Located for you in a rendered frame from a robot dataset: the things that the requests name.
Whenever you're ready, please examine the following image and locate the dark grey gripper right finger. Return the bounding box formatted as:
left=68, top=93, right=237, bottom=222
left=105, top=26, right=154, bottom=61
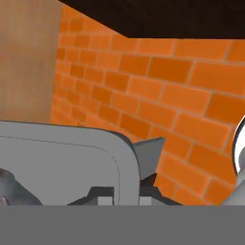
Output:
left=139, top=173, right=180, bottom=207

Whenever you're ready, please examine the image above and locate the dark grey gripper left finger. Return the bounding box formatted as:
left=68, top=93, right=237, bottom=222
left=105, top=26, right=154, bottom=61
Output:
left=66, top=186, right=115, bottom=207

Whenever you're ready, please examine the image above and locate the grey angular metal piece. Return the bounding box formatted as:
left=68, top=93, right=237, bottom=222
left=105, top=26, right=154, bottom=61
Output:
left=133, top=136, right=167, bottom=182

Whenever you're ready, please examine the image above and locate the grey rounded metal panel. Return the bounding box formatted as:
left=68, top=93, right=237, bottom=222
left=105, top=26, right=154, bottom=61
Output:
left=0, top=119, right=142, bottom=207

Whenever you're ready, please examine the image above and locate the dark grey rounded object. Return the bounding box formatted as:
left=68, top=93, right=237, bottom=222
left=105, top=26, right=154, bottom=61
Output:
left=0, top=167, right=43, bottom=207

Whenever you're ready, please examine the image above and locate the light grey curved object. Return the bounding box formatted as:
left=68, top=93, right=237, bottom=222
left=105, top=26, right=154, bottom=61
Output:
left=222, top=167, right=245, bottom=207

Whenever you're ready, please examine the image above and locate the white round object black rim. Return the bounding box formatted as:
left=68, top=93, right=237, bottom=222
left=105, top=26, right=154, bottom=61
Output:
left=231, top=114, right=245, bottom=178

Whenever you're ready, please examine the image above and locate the brown wooden cupboard side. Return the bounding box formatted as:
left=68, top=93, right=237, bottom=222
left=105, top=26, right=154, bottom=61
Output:
left=0, top=0, right=64, bottom=124

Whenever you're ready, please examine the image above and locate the dark brown cupboard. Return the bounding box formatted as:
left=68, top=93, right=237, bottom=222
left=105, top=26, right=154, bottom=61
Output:
left=57, top=0, right=245, bottom=40

